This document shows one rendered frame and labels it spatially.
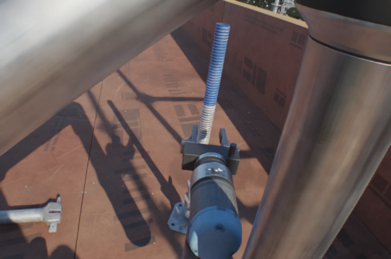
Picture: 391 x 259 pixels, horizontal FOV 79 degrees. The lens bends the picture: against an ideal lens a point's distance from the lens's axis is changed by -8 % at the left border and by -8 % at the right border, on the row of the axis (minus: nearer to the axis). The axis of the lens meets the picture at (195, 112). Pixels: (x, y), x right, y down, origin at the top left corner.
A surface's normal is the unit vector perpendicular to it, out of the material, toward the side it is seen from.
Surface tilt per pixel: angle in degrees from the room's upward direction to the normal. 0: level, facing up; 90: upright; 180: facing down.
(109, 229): 0
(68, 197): 0
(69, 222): 0
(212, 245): 85
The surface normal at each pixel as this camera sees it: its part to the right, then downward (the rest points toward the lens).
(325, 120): -0.68, 0.33
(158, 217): 0.13, -0.87
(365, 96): -0.38, 0.44
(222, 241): 0.00, 0.39
